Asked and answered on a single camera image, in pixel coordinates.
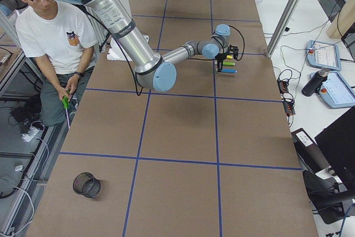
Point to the orange black electronics box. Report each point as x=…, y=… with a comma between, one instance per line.
x=283, y=86

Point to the near blue teach pendant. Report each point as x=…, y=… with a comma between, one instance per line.
x=336, y=92

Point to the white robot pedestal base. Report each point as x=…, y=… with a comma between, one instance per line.
x=116, y=52

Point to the far blue teach pendant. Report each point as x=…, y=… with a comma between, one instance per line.
x=323, y=55

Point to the black monitor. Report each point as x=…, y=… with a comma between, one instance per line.
x=336, y=143

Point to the person in white shirt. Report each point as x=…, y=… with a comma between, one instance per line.
x=61, y=39

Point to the brown paper table cover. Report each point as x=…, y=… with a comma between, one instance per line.
x=211, y=157

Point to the blue highlighter pen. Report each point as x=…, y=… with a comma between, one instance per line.
x=226, y=71

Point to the blue teach pendant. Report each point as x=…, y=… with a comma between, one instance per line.
x=323, y=55
x=336, y=92

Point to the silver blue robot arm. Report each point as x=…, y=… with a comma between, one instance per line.
x=153, y=70

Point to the black label printer box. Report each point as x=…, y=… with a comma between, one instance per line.
x=309, y=151

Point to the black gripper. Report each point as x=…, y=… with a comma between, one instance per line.
x=221, y=58

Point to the far black mesh pen cup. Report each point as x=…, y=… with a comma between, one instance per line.
x=86, y=184

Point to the black water bottle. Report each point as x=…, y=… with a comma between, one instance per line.
x=314, y=84

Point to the aluminium frame post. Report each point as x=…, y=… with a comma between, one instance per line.
x=281, y=26

